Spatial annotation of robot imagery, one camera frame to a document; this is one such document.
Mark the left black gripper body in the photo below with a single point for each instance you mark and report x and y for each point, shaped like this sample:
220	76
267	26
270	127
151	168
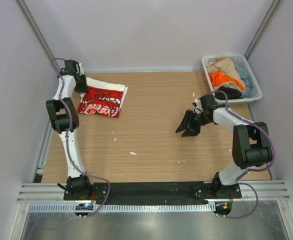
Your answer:
81	86

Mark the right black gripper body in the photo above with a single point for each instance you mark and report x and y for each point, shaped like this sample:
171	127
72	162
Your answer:
195	120

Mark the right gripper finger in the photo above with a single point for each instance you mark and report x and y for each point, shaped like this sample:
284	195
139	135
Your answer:
191	130
186	121

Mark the white t shirt red print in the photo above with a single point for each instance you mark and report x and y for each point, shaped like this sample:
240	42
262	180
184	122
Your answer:
103	99

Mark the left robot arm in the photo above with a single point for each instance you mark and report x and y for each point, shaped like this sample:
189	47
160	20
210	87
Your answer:
65	121

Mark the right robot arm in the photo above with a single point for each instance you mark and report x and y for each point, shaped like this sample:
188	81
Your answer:
251	144

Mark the black garment in basket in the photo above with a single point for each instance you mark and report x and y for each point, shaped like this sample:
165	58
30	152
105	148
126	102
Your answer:
232	94

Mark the orange garment in basket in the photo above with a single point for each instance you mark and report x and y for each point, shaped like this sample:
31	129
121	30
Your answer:
234	81

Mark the beige garment in basket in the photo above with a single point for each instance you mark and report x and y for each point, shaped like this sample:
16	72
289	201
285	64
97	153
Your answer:
221	63

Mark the light blue garment in basket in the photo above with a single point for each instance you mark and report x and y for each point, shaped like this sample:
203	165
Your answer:
247	79

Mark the white plastic basket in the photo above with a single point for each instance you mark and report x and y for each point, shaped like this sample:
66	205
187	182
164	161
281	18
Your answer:
256	93

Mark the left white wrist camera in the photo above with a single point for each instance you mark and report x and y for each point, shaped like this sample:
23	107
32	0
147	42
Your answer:
80	69

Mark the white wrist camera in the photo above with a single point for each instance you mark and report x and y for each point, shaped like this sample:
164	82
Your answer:
80	69
197	104

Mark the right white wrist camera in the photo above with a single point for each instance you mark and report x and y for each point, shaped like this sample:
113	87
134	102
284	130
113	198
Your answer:
197	104

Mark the left corner aluminium post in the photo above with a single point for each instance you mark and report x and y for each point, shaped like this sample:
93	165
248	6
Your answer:
37	32

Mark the corner aluminium post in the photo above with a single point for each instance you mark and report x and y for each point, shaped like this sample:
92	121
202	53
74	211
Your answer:
37	32
266	20

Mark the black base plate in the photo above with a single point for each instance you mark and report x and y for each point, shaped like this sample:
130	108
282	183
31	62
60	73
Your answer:
153	193

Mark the white slotted cable duct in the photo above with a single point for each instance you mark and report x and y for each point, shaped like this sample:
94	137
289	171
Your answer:
84	207

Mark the aluminium rail frame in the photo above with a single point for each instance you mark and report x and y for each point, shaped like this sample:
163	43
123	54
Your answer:
51	193

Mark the right corner aluminium post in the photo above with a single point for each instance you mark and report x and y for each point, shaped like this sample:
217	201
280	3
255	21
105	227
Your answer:
266	20

